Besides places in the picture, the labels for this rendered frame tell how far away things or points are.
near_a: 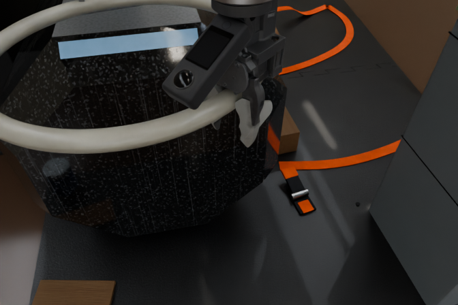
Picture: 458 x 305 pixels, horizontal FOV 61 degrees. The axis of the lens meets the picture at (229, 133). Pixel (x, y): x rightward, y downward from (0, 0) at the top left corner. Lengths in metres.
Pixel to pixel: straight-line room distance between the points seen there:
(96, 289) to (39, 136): 0.97
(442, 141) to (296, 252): 0.62
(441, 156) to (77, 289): 1.19
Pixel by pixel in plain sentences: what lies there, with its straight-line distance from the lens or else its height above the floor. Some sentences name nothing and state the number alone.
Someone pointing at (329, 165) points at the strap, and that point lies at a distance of 1.71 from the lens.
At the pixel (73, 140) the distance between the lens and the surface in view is 0.49.
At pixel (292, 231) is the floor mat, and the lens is 1.49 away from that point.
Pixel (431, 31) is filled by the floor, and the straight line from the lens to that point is 2.83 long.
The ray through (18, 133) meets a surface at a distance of 0.53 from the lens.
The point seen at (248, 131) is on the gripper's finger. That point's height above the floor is 0.92.
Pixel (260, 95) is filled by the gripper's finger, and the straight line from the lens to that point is 0.49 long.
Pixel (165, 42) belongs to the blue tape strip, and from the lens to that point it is 0.93.
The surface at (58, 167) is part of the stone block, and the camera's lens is 1.13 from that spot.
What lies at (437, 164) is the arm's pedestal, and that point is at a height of 0.46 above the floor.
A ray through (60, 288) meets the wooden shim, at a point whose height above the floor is 0.03.
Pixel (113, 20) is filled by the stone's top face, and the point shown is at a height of 0.83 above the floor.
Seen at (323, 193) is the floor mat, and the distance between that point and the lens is 1.61.
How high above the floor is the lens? 1.29
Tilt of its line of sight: 46 degrees down
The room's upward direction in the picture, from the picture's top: straight up
